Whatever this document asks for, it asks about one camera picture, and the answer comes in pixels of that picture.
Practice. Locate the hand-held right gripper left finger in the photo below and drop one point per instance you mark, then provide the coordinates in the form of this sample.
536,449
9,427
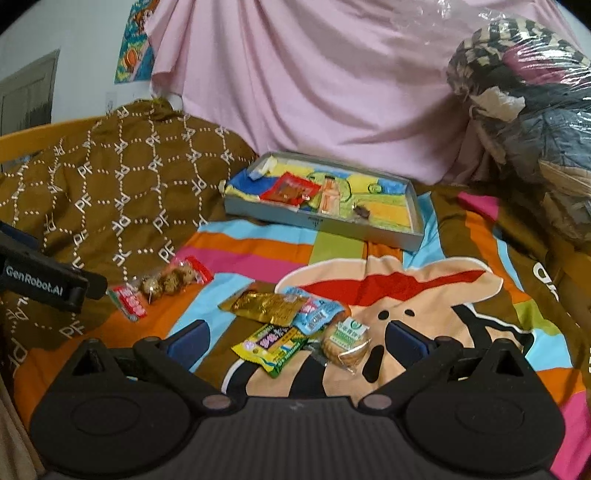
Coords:
189,341

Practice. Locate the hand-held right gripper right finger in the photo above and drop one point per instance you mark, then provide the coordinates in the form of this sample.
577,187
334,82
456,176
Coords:
408,341

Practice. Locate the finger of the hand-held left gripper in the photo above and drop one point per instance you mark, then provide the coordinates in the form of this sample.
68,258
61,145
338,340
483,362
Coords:
96,285

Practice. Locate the round biscuit packet green label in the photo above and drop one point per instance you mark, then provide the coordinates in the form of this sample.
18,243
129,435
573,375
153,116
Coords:
344,346

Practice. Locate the clear packet of brown balls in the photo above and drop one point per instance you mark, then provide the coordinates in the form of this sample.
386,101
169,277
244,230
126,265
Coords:
168,279

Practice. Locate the gold snack packet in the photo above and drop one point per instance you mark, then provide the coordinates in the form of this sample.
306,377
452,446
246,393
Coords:
263,307

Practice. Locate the yellow green snack packet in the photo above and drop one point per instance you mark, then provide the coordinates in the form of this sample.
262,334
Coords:
272,348

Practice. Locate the light blue snack packet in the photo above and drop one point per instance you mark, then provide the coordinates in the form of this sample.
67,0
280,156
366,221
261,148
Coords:
314,316

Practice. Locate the grey shallow cardboard box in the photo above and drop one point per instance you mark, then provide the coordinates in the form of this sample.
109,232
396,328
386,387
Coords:
369,234

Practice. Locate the small dark purple snack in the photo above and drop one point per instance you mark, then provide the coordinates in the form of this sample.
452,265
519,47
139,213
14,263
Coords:
361,211

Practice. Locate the long clear cracker packet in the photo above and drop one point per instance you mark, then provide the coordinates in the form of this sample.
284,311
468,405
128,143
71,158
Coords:
331,196

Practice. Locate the red snack packet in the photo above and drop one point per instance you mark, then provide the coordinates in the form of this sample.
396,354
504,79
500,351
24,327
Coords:
291,187

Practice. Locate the colourful printed blanket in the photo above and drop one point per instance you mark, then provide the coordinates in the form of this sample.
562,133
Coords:
461,300

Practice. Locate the brown patterned quilt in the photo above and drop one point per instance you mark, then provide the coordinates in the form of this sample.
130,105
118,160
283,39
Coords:
115,184

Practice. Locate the white tape piece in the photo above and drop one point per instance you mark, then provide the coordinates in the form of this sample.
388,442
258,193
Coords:
261,168

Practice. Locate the clear bag of clothes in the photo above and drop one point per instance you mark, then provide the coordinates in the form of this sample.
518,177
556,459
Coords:
531,115

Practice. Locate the pink hanging cloth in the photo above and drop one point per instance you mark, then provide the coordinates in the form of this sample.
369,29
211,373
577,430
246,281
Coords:
323,83

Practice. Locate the grey wall panel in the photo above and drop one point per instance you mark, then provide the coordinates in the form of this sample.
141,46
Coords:
27,97

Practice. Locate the cartoon wall poster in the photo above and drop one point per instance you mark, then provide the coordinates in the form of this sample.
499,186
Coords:
136,50

